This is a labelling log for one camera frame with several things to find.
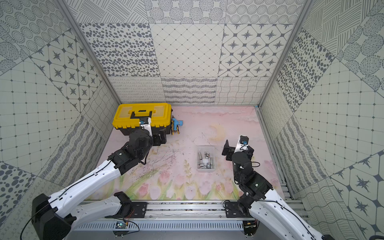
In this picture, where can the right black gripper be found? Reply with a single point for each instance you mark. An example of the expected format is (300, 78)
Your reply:
(228, 148)

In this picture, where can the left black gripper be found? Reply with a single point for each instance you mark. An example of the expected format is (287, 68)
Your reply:
(159, 137)

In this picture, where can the long chrome socket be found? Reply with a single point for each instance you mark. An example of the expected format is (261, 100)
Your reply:
(211, 163)

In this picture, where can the slim chrome socket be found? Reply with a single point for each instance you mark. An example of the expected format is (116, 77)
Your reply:
(199, 158)

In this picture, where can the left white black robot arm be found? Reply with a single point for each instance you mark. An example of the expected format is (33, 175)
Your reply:
(55, 216)

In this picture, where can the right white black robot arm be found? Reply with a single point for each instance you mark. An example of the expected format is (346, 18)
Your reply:
(261, 201)

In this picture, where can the clear plastic storage box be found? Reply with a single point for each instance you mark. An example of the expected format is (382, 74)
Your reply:
(211, 151)

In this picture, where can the blue yellow hand tool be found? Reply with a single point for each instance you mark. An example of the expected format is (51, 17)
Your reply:
(176, 124)

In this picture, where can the yellow black toolbox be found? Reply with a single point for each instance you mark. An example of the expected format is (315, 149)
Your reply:
(127, 117)

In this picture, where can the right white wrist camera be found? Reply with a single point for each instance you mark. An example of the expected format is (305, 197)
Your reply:
(242, 144)

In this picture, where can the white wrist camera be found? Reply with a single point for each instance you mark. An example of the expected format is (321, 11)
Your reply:
(145, 124)
(242, 144)

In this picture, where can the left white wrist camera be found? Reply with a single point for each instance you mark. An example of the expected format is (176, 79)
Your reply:
(145, 124)

